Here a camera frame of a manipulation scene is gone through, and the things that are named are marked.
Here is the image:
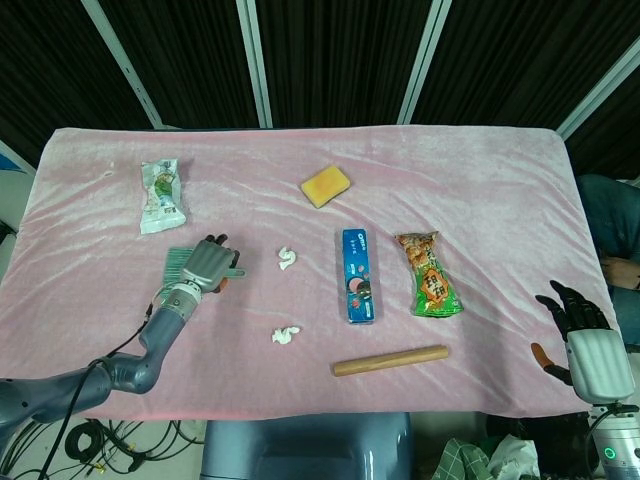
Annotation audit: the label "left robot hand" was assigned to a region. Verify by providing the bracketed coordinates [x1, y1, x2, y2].
[179, 232, 243, 295]

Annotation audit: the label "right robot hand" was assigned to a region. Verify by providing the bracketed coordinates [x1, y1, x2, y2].
[530, 279, 637, 402]

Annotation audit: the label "green hand brush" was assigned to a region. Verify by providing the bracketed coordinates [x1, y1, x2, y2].
[163, 246, 248, 289]

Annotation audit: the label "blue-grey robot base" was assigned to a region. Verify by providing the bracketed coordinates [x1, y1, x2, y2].
[199, 412, 414, 480]

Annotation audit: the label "crumpled white snack wrapper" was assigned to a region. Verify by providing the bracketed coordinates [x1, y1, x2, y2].
[139, 158, 188, 236]

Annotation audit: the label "bystander hand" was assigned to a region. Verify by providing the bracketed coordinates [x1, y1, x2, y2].
[601, 256, 640, 290]

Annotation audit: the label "white plastic bag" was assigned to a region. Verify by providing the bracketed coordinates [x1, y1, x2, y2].
[487, 433, 542, 480]

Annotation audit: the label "yellow sponge with green base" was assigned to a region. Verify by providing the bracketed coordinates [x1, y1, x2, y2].
[300, 166, 352, 210]

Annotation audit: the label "bystander jeans leg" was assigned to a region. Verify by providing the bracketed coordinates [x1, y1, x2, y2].
[577, 173, 640, 346]

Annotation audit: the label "blue Oreo cookie box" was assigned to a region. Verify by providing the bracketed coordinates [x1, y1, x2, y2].
[335, 228, 380, 325]

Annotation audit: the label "green plaid cloth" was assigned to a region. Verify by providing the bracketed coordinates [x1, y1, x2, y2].
[432, 437, 494, 480]

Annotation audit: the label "green snack bag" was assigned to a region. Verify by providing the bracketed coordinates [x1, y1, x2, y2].
[394, 230, 464, 318]

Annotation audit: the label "white partition pole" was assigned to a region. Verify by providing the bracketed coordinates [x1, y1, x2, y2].
[81, 0, 164, 130]
[557, 47, 640, 139]
[399, 0, 454, 125]
[235, 0, 274, 128]

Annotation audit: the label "wooden rolling pin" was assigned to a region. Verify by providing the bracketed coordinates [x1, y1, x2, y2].
[332, 344, 450, 378]

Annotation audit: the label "pink velvet tablecloth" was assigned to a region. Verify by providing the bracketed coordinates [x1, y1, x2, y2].
[0, 127, 624, 421]

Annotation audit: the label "blue white panel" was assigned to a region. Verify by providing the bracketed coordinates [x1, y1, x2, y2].
[0, 151, 27, 175]

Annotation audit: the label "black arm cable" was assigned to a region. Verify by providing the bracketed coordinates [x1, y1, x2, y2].
[37, 302, 154, 480]

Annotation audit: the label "black floor cables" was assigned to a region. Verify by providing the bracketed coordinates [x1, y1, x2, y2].
[64, 418, 207, 476]

